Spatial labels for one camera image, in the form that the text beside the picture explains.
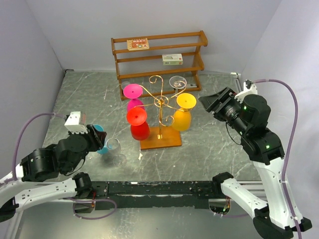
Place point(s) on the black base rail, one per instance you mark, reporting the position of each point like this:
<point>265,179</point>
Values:
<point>158,194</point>

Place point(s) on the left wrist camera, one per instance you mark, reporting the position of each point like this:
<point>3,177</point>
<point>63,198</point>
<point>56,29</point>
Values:
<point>75,123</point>

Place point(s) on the green white small box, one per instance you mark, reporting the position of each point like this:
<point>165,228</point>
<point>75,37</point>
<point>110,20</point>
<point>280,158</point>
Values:
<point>172,59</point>

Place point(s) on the red wine glass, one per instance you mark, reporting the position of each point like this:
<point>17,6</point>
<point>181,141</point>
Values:
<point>137,118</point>

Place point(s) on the clear wine glass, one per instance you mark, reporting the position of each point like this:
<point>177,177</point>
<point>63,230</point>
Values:
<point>114,149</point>

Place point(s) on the wooden shelf rack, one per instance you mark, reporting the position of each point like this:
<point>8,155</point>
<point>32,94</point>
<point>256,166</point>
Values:
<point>147,62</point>

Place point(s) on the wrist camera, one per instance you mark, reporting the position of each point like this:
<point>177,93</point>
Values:
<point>249,88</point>
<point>75,123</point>

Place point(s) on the pink wine glass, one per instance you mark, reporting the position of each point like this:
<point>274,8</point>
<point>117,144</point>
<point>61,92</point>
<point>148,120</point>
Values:
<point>133,92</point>

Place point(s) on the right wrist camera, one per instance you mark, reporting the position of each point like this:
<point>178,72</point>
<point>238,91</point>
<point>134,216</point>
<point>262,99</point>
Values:
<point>249,88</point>

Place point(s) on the gold wine glass rack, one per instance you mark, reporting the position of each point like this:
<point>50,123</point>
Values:
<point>163,135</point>

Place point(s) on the yellow wine glass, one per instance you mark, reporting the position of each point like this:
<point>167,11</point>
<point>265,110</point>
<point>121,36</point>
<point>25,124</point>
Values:
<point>182,116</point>

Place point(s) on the frosted clear tall glass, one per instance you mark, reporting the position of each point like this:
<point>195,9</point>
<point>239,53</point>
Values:
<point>178,83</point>

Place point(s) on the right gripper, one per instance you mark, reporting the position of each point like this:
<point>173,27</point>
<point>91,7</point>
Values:
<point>210,101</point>

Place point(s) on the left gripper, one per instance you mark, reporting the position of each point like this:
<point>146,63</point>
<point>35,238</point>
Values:
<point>98,138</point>

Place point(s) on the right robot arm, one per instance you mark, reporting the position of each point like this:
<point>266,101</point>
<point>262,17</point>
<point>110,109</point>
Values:
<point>247,113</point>

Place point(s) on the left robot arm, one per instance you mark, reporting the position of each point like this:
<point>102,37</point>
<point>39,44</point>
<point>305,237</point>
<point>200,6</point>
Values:
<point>48,163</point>

